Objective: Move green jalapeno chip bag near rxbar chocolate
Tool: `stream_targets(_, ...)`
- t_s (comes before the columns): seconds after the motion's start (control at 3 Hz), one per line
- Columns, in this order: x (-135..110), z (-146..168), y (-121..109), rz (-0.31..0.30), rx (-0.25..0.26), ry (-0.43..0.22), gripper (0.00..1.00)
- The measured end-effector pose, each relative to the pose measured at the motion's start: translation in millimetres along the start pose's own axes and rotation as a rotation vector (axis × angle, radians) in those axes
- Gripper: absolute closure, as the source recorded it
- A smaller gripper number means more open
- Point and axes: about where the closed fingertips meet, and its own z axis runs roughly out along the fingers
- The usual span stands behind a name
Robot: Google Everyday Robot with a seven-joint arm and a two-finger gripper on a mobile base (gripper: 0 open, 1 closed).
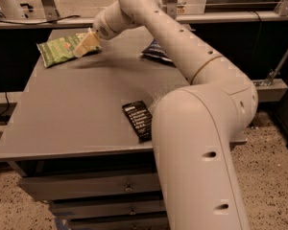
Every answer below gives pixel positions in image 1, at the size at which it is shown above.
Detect black cable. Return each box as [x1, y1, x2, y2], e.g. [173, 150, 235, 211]
[0, 14, 81, 26]

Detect metal bracket post centre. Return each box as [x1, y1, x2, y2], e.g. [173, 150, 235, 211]
[164, 0, 179, 21]

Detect blue salt vinegar chip bag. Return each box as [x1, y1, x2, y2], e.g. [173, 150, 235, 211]
[141, 39, 172, 63]

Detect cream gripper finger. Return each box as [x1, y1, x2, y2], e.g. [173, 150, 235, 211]
[73, 30, 100, 58]

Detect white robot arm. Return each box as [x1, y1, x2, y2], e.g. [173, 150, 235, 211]
[74, 0, 258, 230]

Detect green jalapeno chip bag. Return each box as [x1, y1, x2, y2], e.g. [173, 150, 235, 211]
[37, 33, 101, 68]

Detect grey drawer cabinet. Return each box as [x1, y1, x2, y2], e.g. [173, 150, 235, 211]
[0, 25, 248, 230]

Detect metal bracket post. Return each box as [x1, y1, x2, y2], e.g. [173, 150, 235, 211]
[164, 0, 179, 21]
[40, 0, 60, 22]

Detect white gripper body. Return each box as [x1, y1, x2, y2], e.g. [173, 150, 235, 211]
[93, 10, 124, 40]

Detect black rxbar chocolate bar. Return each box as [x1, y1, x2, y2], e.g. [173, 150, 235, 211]
[122, 101, 153, 141]

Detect grey metal rail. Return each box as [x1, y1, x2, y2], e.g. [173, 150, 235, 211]
[0, 11, 288, 30]

